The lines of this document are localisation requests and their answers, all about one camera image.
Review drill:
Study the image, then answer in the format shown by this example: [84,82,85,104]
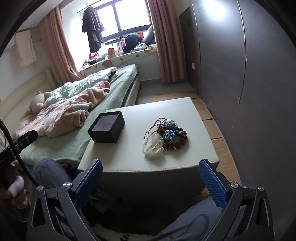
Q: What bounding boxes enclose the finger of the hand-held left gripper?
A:
[13,130,38,152]

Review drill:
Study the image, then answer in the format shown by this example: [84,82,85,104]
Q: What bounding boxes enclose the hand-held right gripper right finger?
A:
[198,159,274,241]

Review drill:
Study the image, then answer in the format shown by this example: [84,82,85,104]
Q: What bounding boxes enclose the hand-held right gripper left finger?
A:
[26,159,103,241]

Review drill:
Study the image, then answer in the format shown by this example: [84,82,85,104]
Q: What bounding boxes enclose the black jewelry box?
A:
[87,111,126,144]

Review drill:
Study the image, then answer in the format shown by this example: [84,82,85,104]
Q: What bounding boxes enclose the brown bead bracelet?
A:
[163,127,188,150]

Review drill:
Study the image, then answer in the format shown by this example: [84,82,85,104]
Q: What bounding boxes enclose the blue knotted bracelet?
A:
[162,128,179,145]

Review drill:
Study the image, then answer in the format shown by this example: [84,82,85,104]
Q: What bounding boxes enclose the white plastic bag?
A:
[142,134,165,160]

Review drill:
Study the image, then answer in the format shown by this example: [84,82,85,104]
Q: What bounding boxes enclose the silver ball chain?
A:
[161,119,177,128]

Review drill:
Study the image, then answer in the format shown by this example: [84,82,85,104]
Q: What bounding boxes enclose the red cord necklace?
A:
[145,118,167,139]

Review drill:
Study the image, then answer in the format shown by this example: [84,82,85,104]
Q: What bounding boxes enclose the person's left hand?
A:
[0,176,29,209]

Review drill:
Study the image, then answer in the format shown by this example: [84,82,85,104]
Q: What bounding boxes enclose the beige plush toy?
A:
[29,91,53,113]

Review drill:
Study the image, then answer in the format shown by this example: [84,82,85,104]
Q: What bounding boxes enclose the grey patterned pants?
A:
[31,158,234,241]

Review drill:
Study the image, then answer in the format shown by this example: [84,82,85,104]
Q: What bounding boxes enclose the pink printed blanket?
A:
[15,81,111,138]

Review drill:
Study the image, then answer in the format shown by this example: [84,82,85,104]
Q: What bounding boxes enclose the white bed headboard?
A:
[0,68,57,130]

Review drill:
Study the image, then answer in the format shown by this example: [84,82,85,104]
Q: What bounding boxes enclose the cardboard floor sheets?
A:
[157,91,243,197]

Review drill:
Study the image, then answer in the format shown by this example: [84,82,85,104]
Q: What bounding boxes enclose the light green quilt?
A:
[44,67,118,103]

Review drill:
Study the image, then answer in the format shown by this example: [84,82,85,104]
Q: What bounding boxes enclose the white leather table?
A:
[77,97,220,204]

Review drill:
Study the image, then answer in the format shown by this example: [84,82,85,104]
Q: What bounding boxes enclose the bed with green sheet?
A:
[0,64,141,167]

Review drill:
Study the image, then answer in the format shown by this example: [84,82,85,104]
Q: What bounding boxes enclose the beige hanging towel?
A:
[15,30,37,67]

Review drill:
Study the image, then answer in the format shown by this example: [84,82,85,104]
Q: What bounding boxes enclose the pink curtain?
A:
[147,0,188,83]
[38,6,85,81]

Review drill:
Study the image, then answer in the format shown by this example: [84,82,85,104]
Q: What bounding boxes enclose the grey wardrobe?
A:
[179,0,296,163]

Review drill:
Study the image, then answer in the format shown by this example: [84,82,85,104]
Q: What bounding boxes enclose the patterned window seat cushion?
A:
[82,44,159,78]

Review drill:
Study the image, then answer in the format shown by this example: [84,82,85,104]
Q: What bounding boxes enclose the hanging dark clothes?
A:
[81,6,105,53]

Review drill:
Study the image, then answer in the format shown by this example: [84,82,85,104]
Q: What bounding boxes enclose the black bag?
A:
[123,33,145,54]

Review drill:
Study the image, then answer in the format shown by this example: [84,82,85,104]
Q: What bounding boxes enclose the grey pillow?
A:
[141,24,155,45]

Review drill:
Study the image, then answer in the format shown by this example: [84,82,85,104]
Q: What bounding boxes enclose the window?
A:
[60,0,153,40]

